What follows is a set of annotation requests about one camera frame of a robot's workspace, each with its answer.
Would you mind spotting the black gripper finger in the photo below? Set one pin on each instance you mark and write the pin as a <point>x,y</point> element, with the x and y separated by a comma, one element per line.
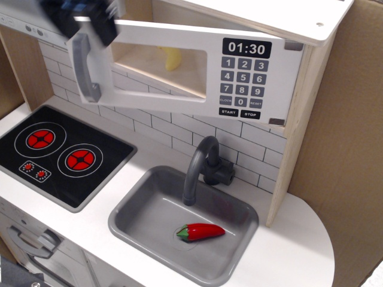
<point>65,23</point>
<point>105,28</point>

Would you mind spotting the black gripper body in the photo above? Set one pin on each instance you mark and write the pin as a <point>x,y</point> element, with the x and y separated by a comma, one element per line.
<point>67,10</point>

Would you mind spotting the grey microwave door handle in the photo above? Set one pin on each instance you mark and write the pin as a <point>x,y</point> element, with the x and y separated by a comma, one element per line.
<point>80,50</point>

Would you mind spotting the white toy microwave door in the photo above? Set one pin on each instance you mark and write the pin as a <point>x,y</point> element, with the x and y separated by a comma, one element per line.
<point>234,74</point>

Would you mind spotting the wooden microwave cabinet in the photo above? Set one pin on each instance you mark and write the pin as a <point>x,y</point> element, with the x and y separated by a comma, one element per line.
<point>313,23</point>

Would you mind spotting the grey range hood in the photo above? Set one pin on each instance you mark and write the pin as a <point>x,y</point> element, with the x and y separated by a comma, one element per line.
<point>28,17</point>

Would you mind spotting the yellow toy banana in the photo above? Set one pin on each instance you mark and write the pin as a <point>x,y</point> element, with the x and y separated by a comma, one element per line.
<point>173,57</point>

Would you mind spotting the black toy stovetop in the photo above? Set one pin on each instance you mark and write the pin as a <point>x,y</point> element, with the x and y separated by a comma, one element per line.
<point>62,158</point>

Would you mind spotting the grey toy faucet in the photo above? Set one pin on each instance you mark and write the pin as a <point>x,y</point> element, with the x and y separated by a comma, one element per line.
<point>207,162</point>

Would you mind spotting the grey toy sink basin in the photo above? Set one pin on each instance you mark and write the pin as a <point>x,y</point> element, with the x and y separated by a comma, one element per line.
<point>152,212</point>

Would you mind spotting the white toy oven front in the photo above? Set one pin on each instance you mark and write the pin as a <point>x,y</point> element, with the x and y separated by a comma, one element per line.
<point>67,266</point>

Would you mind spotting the red toy chili pepper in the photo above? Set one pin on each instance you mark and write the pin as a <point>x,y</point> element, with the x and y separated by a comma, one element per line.
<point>199,231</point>

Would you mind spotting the brown cardboard panel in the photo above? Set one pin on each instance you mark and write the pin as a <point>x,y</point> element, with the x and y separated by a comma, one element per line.
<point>339,169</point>

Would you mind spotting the grey oven door handle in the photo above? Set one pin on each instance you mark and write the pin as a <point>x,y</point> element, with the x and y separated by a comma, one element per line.
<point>43,246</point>

